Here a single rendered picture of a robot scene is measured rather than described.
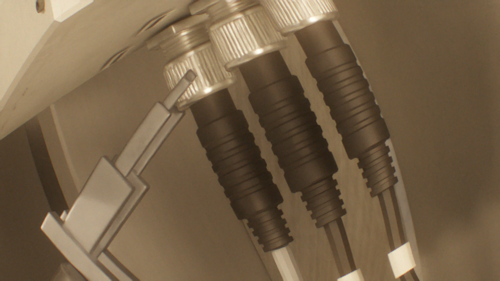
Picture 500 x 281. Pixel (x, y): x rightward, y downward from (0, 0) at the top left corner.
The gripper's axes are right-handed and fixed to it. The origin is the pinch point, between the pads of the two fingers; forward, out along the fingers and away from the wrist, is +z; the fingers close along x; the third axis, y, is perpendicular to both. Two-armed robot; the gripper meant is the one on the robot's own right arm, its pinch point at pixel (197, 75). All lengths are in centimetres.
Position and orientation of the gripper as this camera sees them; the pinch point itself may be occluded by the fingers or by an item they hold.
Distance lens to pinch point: 66.7
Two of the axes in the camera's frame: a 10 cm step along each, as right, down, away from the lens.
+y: 7.5, 6.6, -1.0
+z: 6.5, -7.5, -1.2
